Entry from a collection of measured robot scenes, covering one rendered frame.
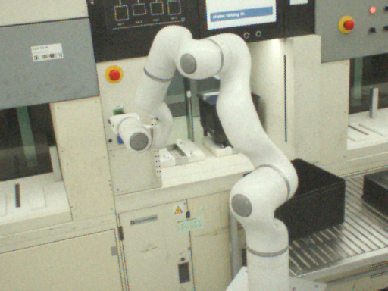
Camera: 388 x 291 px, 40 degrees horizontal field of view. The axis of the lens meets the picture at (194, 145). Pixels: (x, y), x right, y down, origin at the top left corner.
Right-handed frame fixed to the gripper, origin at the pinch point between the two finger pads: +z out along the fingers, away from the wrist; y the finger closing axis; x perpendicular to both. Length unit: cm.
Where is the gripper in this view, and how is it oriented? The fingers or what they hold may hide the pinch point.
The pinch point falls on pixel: (120, 115)
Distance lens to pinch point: 199.0
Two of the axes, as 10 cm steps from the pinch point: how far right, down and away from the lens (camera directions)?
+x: -0.7, -9.4, -3.5
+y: 9.5, -1.7, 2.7
